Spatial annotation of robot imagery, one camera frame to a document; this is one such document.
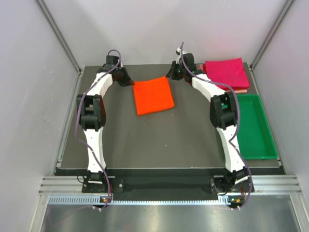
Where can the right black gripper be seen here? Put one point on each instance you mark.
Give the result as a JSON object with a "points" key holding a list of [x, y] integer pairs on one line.
{"points": [[171, 73]]}

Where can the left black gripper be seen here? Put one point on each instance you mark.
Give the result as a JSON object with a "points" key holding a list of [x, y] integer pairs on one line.
{"points": [[127, 80]]}

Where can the orange t shirt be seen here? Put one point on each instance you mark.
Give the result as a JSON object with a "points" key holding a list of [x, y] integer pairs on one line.
{"points": [[153, 96]]}

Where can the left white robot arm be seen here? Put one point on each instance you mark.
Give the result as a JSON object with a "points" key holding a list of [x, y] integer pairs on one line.
{"points": [[91, 116]]}

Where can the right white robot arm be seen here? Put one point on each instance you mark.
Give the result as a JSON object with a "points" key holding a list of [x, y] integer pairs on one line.
{"points": [[224, 116]]}

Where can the pink folded t shirt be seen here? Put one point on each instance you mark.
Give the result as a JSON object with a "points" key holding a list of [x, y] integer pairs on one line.
{"points": [[200, 66]]}

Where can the red folded t shirt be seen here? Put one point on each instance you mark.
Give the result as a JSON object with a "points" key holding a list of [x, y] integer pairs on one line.
{"points": [[204, 68]]}

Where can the magenta folded t shirt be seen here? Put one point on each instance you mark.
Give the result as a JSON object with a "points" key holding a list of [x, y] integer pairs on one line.
{"points": [[230, 72]]}

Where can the green plastic tray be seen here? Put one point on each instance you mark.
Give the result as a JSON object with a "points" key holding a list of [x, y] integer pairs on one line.
{"points": [[254, 136]]}

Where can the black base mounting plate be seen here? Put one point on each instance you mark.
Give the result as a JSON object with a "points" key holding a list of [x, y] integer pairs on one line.
{"points": [[170, 184]]}

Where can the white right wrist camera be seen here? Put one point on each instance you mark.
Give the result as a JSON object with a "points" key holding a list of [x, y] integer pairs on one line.
{"points": [[180, 53]]}

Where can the left aluminium frame post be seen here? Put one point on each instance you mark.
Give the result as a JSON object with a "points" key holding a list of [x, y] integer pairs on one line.
{"points": [[58, 34]]}

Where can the aluminium frame post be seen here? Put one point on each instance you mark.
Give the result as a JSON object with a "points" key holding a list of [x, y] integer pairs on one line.
{"points": [[58, 34], [288, 4]]}

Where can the right aluminium frame post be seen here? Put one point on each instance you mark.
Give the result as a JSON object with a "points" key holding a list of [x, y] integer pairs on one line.
{"points": [[288, 4]]}

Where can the grey slotted cable duct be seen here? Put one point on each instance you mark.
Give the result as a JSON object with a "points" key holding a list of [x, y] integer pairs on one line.
{"points": [[102, 200]]}

